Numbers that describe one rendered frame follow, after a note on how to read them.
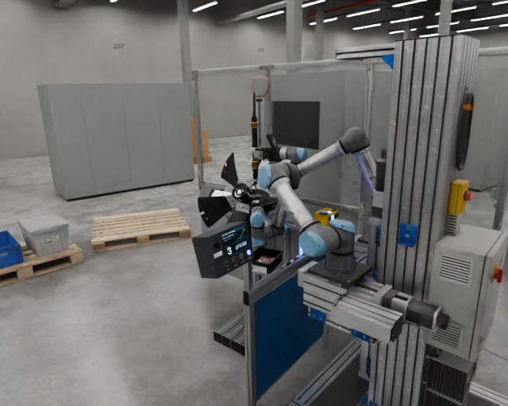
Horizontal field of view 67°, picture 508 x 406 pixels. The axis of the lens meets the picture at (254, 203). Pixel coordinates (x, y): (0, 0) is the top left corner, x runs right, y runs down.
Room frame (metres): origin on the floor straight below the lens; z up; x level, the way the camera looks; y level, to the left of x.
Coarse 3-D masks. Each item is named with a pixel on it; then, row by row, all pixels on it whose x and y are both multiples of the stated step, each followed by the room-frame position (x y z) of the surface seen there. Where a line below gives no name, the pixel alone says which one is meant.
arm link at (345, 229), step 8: (336, 224) 1.60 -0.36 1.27; (344, 224) 1.60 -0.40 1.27; (352, 224) 1.62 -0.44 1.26; (336, 232) 1.57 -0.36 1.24; (344, 232) 1.58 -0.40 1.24; (352, 232) 1.59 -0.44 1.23; (344, 240) 1.57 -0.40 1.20; (352, 240) 1.60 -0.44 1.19; (344, 248) 1.58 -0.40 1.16; (352, 248) 1.60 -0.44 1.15
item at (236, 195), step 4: (236, 184) 2.47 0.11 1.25; (240, 184) 2.46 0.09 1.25; (244, 184) 2.43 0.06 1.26; (236, 188) 2.45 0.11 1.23; (240, 188) 2.44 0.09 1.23; (244, 188) 2.42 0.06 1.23; (248, 188) 2.42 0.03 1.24; (232, 192) 2.45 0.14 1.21; (236, 192) 2.43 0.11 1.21; (240, 192) 2.42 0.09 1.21; (244, 192) 2.39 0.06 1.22; (248, 192) 2.41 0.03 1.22; (252, 192) 2.50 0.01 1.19; (256, 192) 2.50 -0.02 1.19; (236, 196) 2.42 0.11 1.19; (240, 196) 2.39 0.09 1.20; (244, 196) 2.39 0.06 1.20; (236, 200) 2.43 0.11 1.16; (240, 200) 2.40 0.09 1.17; (244, 200) 2.40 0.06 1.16; (248, 200) 2.42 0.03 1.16; (252, 200) 2.45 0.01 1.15; (248, 204) 2.45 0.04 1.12
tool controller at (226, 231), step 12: (216, 228) 1.69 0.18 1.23; (228, 228) 1.62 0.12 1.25; (240, 228) 1.67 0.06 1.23; (192, 240) 1.58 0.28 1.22; (204, 240) 1.53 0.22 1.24; (216, 240) 1.54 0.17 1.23; (228, 240) 1.59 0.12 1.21; (240, 240) 1.65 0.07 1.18; (204, 252) 1.53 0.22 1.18; (216, 252) 1.52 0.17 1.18; (240, 252) 1.63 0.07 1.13; (252, 252) 1.69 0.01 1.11; (204, 264) 1.53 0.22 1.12; (216, 264) 1.50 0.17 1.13; (240, 264) 1.60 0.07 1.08; (204, 276) 1.54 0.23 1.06; (216, 276) 1.49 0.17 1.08
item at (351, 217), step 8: (200, 192) 3.76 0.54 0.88; (208, 192) 3.69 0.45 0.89; (312, 208) 2.94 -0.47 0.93; (320, 208) 2.90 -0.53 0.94; (224, 216) 3.56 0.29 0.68; (344, 216) 2.77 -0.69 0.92; (352, 216) 2.73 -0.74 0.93; (368, 216) 2.65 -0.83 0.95; (216, 224) 3.63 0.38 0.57; (224, 224) 3.56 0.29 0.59; (368, 224) 2.65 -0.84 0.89; (296, 232) 3.04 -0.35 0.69; (368, 232) 2.65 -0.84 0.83; (280, 240) 3.14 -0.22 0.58; (296, 240) 3.04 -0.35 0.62; (280, 248) 3.14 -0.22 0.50; (296, 248) 3.04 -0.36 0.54; (232, 272) 3.51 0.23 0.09; (240, 272) 3.44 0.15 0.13
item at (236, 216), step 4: (236, 212) 2.36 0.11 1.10; (240, 212) 2.37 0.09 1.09; (244, 212) 2.38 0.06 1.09; (232, 216) 2.34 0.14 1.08; (236, 216) 2.34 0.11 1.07; (240, 216) 2.35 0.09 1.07; (244, 216) 2.36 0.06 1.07; (248, 216) 2.37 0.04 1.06; (228, 220) 2.32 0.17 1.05; (232, 220) 2.32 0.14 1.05; (236, 220) 2.32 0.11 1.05; (240, 220) 2.33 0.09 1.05; (244, 220) 2.34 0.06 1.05; (248, 220) 2.35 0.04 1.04; (248, 224) 2.33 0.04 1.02; (248, 228) 2.31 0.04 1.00; (248, 232) 2.29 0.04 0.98
